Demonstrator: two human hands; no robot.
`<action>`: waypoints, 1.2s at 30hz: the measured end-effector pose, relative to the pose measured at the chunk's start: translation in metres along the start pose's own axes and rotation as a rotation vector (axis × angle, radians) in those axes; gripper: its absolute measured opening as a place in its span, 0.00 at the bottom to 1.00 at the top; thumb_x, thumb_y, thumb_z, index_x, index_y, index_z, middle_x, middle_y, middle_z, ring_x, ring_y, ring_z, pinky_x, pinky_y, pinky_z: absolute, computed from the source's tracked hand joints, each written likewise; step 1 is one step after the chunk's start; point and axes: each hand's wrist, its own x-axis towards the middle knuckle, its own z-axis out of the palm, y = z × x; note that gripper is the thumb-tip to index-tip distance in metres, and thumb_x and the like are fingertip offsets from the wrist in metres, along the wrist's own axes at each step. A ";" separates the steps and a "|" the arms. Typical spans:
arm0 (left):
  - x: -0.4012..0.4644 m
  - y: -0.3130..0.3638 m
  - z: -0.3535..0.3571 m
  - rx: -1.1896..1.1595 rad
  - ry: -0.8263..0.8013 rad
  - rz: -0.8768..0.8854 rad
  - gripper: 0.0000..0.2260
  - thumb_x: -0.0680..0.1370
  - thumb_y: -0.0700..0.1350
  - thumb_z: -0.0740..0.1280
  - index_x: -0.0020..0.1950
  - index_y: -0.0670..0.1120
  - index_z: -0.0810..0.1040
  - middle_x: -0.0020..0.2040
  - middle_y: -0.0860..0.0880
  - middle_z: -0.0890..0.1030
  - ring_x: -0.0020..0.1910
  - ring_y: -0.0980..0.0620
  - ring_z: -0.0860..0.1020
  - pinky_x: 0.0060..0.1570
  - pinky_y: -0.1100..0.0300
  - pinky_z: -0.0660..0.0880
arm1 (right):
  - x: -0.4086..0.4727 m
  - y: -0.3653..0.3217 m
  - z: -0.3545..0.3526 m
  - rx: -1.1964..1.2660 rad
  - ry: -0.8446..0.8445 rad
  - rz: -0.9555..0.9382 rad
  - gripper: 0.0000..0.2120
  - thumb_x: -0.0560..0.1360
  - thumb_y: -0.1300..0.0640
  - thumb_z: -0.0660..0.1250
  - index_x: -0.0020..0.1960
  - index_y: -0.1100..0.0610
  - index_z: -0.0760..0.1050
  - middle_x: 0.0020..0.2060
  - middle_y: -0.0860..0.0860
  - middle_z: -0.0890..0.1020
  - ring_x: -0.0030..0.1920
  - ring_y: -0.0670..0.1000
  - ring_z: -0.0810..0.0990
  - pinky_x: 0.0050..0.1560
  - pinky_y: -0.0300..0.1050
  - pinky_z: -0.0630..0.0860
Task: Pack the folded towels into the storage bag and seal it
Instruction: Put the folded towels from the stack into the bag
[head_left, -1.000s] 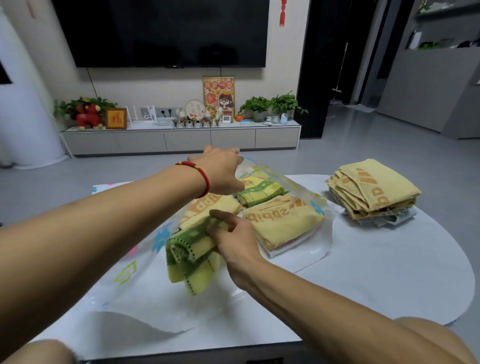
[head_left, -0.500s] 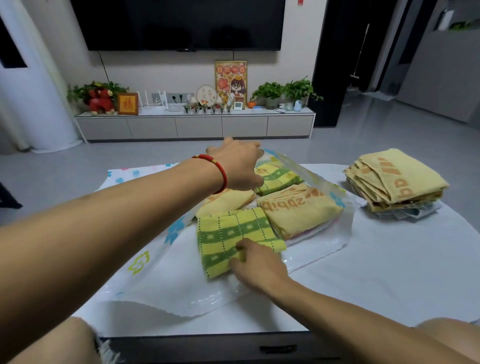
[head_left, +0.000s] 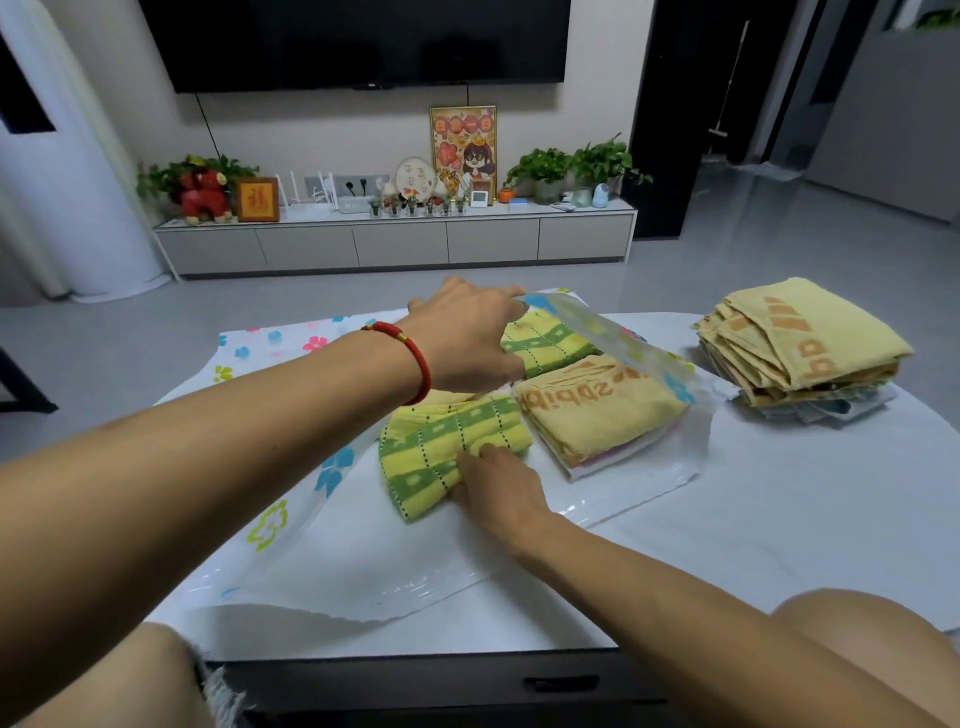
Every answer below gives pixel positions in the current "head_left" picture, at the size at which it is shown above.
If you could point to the person's left hand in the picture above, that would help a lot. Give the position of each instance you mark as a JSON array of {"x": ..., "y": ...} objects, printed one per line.
[{"x": 461, "y": 337}]

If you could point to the person's right hand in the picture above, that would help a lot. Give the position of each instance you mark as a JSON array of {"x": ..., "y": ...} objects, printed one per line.
[{"x": 502, "y": 495}]

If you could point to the person's left fingers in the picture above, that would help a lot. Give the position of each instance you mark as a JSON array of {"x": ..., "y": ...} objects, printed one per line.
[{"x": 491, "y": 294}]

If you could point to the person's right fingers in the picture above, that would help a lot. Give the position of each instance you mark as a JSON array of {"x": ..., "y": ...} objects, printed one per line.
[{"x": 476, "y": 466}]

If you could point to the green yellow striped towel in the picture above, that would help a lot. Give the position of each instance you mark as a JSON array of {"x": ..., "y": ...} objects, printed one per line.
[
  {"x": 544, "y": 341},
  {"x": 427, "y": 450}
]

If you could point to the clear flower-print plastic bag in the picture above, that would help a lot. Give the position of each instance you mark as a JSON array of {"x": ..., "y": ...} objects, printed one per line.
[{"x": 352, "y": 547}]

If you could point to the person's left forearm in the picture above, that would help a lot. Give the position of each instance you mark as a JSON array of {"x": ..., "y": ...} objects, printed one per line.
[{"x": 225, "y": 472}]

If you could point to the person's right forearm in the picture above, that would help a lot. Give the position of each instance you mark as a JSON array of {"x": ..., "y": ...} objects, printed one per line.
[{"x": 675, "y": 622}]

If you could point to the small white desk clock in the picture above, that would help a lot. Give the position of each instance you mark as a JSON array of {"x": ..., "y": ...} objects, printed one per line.
[{"x": 479, "y": 199}]

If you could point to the grey low media cabinet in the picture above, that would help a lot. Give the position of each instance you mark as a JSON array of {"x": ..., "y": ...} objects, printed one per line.
[{"x": 397, "y": 244}]

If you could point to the clear glass cup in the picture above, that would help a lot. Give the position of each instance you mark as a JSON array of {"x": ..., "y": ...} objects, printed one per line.
[{"x": 582, "y": 199}]

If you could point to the leafy plant in grey pot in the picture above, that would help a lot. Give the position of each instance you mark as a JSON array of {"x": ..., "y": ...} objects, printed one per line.
[{"x": 541, "y": 169}]

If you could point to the yellow towel with orange print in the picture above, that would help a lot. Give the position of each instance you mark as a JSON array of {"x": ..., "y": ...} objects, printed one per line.
[{"x": 600, "y": 405}]

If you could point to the white egg-shaped device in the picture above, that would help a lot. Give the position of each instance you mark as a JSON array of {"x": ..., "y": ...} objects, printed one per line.
[{"x": 600, "y": 196}]

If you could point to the framed cartoon poster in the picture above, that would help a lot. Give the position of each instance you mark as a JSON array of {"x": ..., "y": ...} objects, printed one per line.
[{"x": 463, "y": 150}]

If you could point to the pink folded towel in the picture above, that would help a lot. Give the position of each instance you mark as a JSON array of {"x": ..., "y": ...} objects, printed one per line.
[{"x": 637, "y": 450}]

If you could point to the leafy plant in white pot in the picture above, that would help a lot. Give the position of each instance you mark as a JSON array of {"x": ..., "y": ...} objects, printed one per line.
[{"x": 606, "y": 161}]

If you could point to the white router with antennas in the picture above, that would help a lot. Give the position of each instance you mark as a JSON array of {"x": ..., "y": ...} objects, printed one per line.
[{"x": 307, "y": 201}]

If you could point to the dark table drawer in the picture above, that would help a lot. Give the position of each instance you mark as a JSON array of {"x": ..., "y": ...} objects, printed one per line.
[{"x": 450, "y": 690}]

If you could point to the small gold framed picture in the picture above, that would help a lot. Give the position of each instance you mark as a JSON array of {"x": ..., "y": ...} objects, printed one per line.
[{"x": 257, "y": 200}]

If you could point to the red plush toy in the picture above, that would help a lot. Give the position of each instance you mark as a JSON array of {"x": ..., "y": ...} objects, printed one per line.
[{"x": 204, "y": 196}]

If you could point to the stack of folded towels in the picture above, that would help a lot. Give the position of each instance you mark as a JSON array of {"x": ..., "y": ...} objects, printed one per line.
[{"x": 810, "y": 337}]

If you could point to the frayed denim shorts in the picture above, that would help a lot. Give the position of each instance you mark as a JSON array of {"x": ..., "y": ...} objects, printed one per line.
[{"x": 219, "y": 694}]

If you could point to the trailing green potted plant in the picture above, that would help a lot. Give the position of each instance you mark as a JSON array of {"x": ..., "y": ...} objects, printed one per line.
[{"x": 161, "y": 178}]

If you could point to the white standing air conditioner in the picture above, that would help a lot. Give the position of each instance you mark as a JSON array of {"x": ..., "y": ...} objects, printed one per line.
[{"x": 82, "y": 180}]

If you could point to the grey tall cabinet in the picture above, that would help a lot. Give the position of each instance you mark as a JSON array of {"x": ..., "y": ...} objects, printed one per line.
[{"x": 885, "y": 120}]

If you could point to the person's right leg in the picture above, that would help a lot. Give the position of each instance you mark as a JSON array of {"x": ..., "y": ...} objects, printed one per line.
[{"x": 870, "y": 645}]

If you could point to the black furniture leg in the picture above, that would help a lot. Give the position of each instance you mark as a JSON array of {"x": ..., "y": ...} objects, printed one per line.
[{"x": 22, "y": 390}]

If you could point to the white wall socket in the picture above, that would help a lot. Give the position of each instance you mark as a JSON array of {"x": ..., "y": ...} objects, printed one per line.
[{"x": 361, "y": 184}]

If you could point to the black wall television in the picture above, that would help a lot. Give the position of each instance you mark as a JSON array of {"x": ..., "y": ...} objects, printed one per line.
[{"x": 352, "y": 41}]

